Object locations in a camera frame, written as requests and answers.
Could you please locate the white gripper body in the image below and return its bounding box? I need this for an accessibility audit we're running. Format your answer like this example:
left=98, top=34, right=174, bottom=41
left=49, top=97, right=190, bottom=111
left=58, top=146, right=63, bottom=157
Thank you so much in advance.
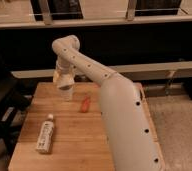
left=53, top=64, right=75, bottom=90

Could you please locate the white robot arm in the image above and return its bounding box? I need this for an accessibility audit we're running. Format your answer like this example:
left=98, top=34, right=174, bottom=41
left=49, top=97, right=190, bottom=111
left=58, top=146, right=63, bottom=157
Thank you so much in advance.
left=52, top=35, right=164, bottom=171

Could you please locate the translucent ceramic cup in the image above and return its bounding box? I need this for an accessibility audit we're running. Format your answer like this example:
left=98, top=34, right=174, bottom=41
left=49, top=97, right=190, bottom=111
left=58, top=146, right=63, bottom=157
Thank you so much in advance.
left=60, top=88, right=73, bottom=101

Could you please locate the orange carrot toy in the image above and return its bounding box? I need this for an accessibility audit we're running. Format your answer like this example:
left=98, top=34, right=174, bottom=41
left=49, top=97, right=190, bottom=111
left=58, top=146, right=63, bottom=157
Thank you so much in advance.
left=80, top=96, right=91, bottom=113

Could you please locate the wooden cutting board table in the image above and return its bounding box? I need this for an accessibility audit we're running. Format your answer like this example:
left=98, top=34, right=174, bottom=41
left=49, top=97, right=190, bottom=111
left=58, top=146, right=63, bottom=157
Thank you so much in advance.
left=7, top=81, right=164, bottom=171

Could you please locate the white plastic bottle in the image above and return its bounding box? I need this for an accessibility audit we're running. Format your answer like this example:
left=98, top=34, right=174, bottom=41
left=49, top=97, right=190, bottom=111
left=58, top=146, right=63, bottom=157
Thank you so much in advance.
left=36, top=114, right=54, bottom=154

